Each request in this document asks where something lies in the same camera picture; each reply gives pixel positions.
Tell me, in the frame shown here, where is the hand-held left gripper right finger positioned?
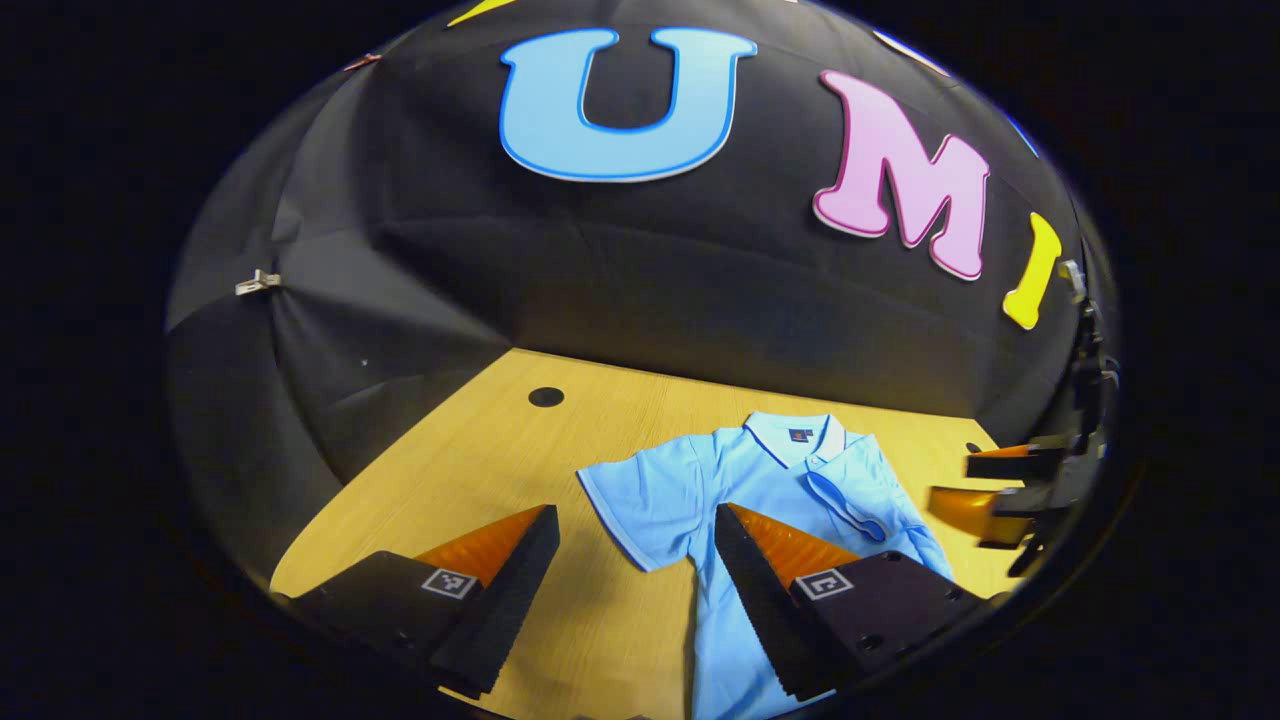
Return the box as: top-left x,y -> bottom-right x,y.
714,503 -> 989,701

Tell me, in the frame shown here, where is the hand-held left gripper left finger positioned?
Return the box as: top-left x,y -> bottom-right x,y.
270,505 -> 561,701

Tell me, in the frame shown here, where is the light blue T-shirt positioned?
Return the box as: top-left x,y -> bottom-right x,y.
577,410 -> 956,720

